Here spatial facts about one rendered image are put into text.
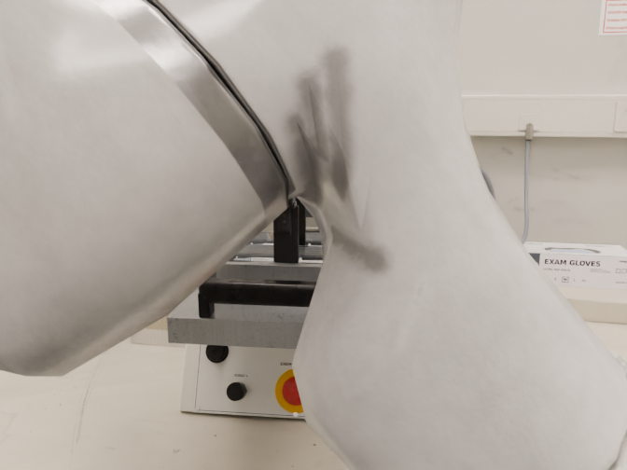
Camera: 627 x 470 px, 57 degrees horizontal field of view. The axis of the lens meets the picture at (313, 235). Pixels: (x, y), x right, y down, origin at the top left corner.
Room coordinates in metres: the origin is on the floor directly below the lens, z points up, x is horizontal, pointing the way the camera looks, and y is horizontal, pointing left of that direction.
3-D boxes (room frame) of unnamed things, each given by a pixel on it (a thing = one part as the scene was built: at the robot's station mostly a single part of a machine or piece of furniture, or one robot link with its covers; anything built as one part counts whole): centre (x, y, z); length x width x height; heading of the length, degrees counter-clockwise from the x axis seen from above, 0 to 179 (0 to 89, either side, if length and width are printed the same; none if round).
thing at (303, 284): (0.57, 0.04, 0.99); 0.15 x 0.02 x 0.04; 84
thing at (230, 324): (0.71, 0.03, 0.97); 0.30 x 0.22 x 0.08; 174
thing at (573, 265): (1.27, -0.59, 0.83); 0.23 x 0.12 x 0.07; 80
